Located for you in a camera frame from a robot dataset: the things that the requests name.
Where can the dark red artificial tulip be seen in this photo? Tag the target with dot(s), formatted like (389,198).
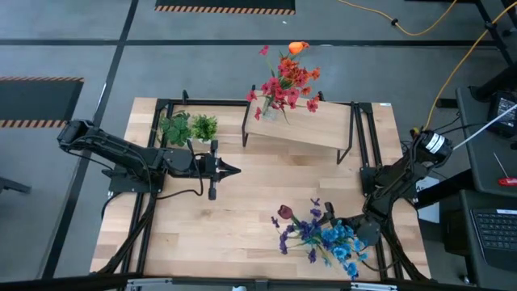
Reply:
(285,212)

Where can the orange artificial flower bunch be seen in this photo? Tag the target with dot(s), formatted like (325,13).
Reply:
(297,74)

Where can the small-leaf plant in white pot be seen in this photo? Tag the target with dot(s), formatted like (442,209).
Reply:
(204,127)

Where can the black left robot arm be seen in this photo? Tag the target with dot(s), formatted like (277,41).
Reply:
(121,149)

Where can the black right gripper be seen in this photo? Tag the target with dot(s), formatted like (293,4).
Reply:
(349,221)

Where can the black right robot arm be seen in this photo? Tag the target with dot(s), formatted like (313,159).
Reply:
(392,186)

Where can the purple artificial flower bunch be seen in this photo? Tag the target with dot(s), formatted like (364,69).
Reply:
(305,230)

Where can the broad-leaf plant in white pot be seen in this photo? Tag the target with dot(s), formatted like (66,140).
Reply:
(175,129)

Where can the black hazard-striped floor mat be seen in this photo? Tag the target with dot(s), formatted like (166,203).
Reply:
(36,101)
(194,3)

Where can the clear ribbed glass vase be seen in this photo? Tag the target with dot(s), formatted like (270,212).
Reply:
(270,113)

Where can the black side desk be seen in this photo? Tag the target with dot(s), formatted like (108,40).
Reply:
(484,174)

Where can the wooden shelf with black legs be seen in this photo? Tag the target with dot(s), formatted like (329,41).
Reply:
(315,125)

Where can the orange artificial tulip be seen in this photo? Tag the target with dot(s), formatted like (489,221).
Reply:
(296,47)

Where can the white paper sheet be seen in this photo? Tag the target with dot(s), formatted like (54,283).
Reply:
(432,212)

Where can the dark grey stand foot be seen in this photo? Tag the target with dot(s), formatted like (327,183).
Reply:
(12,185)

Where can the black aluminium table frame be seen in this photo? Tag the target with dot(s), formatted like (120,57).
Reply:
(202,102)

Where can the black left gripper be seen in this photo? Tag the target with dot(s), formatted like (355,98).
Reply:
(202,165)

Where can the pink artificial flower bunch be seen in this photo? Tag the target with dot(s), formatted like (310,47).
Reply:
(280,93)

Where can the black laptop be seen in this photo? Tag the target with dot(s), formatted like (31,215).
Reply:
(498,238)

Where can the black tablet device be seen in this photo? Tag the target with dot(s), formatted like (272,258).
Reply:
(505,113)

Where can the silver front rail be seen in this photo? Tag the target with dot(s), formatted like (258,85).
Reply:
(182,285)

